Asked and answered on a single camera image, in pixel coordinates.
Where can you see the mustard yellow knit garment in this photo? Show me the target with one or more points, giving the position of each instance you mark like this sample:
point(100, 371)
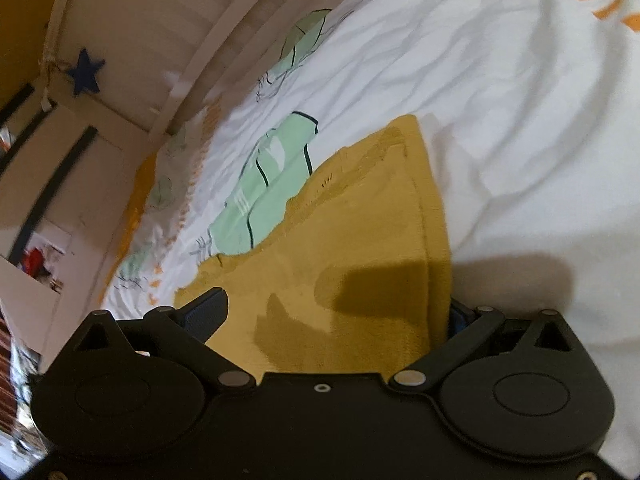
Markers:
point(356, 278)

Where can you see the orange fitted bed sheet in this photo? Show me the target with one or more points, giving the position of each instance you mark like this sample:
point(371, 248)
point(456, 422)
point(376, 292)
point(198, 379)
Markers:
point(144, 180)

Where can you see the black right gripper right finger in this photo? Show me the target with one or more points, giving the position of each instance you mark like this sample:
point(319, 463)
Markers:
point(468, 330)

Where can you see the white wooden bed frame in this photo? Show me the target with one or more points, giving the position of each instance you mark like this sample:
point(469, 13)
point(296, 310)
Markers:
point(165, 58)

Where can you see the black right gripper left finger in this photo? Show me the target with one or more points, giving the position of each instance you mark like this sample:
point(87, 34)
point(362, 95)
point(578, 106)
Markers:
point(180, 336)

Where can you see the white patterned bed duvet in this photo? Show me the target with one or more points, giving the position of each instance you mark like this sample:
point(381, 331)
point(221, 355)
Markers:
point(530, 112)

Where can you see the dark blue star decoration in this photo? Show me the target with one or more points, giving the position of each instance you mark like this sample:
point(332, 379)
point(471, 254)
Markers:
point(84, 73)

